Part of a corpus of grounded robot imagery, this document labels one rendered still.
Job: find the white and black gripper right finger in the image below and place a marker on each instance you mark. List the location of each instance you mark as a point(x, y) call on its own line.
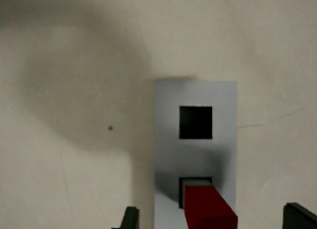
point(295, 216)

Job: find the grey block with square holes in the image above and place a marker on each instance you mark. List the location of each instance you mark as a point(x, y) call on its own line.
point(195, 135)

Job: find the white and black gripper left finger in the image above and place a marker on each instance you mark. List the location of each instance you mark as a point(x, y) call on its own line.
point(131, 219)

